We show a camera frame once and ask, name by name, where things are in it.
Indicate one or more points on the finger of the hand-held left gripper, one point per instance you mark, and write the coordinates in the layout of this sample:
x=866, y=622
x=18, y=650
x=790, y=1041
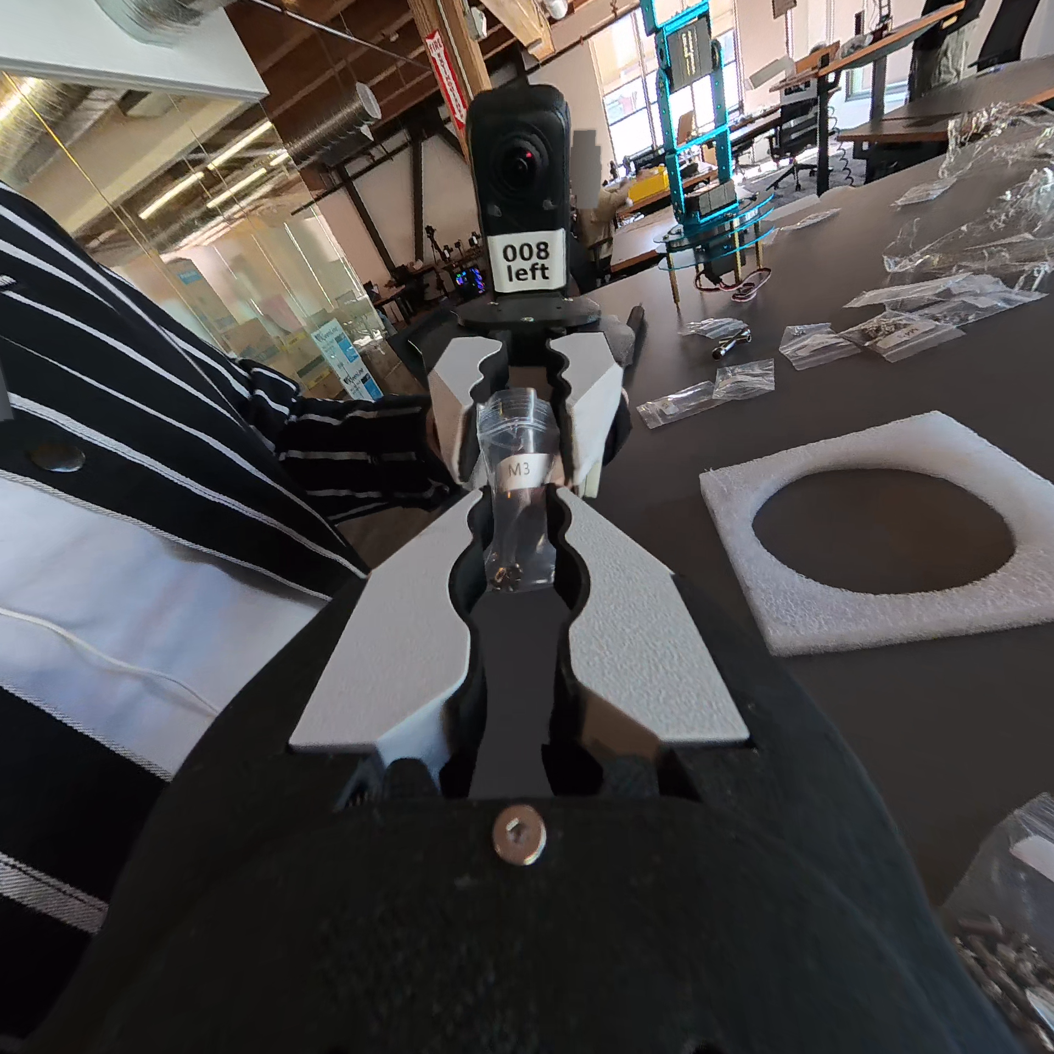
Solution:
x=593, y=387
x=453, y=395

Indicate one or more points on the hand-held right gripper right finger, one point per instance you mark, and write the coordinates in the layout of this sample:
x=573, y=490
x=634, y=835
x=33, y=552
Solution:
x=659, y=659

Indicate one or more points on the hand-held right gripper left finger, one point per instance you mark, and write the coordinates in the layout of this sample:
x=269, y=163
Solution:
x=395, y=659

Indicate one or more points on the small zip bag with nuts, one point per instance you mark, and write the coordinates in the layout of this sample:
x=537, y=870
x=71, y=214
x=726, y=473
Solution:
x=519, y=469

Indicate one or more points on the person's left forearm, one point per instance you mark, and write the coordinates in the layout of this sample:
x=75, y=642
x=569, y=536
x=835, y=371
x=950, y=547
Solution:
x=346, y=445

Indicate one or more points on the blue toy robot arm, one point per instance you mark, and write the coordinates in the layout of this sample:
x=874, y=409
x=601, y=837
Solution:
x=669, y=165

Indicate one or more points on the dark desk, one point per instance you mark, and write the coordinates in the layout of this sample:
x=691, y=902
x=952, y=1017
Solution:
x=906, y=725

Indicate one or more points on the wooden standing desk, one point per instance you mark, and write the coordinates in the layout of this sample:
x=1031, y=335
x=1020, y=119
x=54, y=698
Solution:
x=877, y=99

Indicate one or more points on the wood edged office desk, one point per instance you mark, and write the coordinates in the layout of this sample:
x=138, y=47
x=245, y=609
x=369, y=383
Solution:
x=947, y=111

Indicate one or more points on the black cylindrical tool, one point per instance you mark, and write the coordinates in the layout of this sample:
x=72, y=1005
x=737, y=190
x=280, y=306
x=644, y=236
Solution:
x=636, y=317

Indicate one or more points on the computer case with coloured lights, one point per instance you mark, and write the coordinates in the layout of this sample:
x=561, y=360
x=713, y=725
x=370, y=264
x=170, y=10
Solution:
x=469, y=282

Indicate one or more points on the stack of cardboard boxes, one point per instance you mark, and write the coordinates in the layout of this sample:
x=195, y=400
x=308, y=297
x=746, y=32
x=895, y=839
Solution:
x=337, y=362

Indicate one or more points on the yellow bin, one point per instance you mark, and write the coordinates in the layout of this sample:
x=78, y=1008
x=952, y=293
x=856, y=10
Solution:
x=650, y=188

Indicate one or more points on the small metal socket wrench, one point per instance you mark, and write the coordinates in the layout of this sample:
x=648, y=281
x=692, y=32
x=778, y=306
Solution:
x=733, y=342

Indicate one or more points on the cluster of clear parts bags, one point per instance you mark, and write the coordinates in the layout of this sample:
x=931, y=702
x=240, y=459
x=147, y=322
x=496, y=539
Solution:
x=745, y=379

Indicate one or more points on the black office chair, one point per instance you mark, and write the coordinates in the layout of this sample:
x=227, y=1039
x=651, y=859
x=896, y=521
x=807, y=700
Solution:
x=795, y=136

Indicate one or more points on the person's torso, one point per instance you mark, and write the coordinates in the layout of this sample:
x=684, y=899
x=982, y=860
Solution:
x=123, y=576

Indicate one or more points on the small zip bag with screws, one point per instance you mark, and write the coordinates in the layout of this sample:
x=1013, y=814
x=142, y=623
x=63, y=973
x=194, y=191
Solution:
x=1004, y=906

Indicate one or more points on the crumpled clear plastic wrap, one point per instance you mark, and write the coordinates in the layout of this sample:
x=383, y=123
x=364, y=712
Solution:
x=988, y=222

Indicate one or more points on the red white wall sign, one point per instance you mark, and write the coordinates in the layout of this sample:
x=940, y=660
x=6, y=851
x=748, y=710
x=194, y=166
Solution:
x=445, y=78

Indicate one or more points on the white foam frame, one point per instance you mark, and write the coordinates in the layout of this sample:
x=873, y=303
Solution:
x=741, y=535

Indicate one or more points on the silver ventilation duct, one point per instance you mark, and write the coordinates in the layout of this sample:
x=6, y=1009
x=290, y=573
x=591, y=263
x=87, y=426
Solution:
x=165, y=21
x=337, y=123

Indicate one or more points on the wooden support post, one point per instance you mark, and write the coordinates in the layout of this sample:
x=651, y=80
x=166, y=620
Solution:
x=440, y=12

